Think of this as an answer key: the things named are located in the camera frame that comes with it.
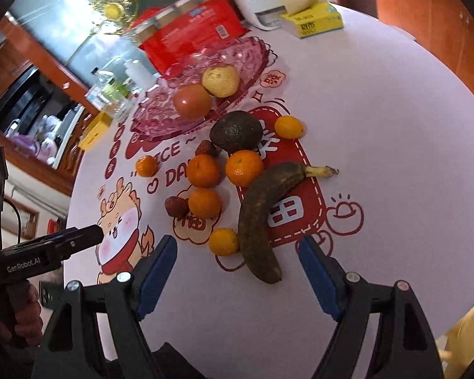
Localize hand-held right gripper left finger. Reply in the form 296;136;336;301
32;235;178;379

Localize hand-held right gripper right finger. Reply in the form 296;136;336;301
298;236;445;379

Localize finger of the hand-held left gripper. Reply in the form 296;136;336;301
24;225;104;263

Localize dark red lychee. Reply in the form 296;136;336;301
195;140;222;158
165;196;189;219

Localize small tangerine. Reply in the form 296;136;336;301
135;155;159;177
209;228;240;256

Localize overripe brown banana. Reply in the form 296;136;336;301
238;162;339;284

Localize small orange citrus fruit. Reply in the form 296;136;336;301
274;115;304;139

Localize pink glass fruit plate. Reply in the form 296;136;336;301
130;35;275;140

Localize dark avocado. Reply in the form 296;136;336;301
210;111;262;153

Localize red apple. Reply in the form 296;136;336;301
173;84;213;118

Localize yellow pear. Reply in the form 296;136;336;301
202;64;240;98

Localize person's left hand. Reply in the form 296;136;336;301
4;280;43;338

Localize yellow tin box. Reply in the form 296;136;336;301
78;111;112;151

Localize clear drinking glass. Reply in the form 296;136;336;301
107;95;143;122

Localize clear bottle green label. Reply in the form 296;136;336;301
85;67;132;114

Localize printed red white tablecloth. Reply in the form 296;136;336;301
63;2;474;364

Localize wooden counter cabinet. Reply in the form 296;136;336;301
0;16;115;198

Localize yellow plastic bag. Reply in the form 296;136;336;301
434;288;474;379

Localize frosted glass door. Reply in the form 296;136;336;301
8;0;206;87

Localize gold door ornament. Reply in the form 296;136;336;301
71;0;182;36

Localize red paper cup package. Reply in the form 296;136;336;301
136;0;250;75

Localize yellow tissue box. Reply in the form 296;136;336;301
280;0;345;39

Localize black cable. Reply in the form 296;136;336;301
3;198;23;242

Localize wooden wall cabinet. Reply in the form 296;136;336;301
369;0;474;99

